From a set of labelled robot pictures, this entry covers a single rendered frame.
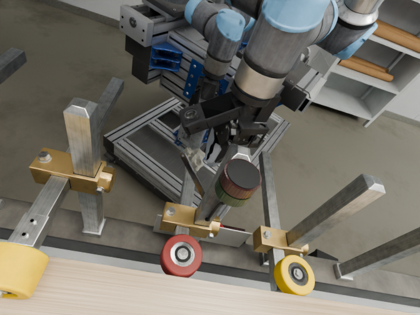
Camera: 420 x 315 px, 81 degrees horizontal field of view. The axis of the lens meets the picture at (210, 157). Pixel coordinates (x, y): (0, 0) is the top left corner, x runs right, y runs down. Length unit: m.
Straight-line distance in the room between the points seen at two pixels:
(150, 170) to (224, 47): 0.92
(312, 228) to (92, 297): 0.45
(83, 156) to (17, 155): 1.41
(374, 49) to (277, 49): 3.18
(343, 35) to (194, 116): 0.54
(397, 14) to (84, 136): 3.29
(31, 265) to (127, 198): 1.18
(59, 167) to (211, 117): 0.29
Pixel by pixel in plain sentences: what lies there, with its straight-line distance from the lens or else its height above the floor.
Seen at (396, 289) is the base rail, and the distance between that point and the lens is 1.11.
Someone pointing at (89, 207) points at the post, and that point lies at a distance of 0.60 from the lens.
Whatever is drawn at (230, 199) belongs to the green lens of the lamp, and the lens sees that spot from 0.37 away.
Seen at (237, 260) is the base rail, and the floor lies 0.70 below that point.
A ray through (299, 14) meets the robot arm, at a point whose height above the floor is 1.31.
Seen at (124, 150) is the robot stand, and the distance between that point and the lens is 1.52.
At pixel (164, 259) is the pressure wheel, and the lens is 0.50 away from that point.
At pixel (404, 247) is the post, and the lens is 0.79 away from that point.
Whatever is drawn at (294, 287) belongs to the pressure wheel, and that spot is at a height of 0.91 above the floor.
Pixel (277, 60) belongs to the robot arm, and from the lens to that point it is 0.37.
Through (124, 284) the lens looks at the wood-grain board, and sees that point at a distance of 0.49.
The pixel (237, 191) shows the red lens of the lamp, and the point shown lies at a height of 1.11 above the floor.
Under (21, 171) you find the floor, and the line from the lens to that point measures 1.77.
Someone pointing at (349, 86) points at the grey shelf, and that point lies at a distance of 3.68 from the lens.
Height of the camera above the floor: 1.38
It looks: 46 degrees down
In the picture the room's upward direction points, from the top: 25 degrees clockwise
